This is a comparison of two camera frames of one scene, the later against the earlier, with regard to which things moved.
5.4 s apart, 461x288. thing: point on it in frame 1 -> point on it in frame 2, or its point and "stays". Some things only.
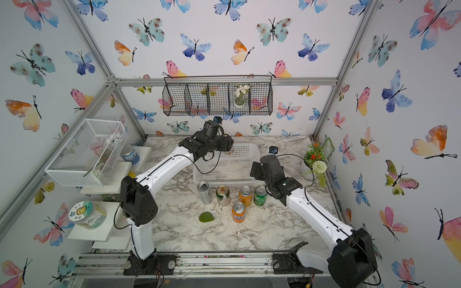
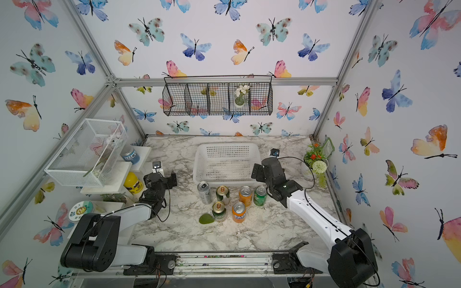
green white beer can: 222,195 stays
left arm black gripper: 226,144 -> 168,179
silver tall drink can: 206,195 stays
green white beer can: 229,153 -> 219,211
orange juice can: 245,195 stays
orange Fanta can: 239,212 stays
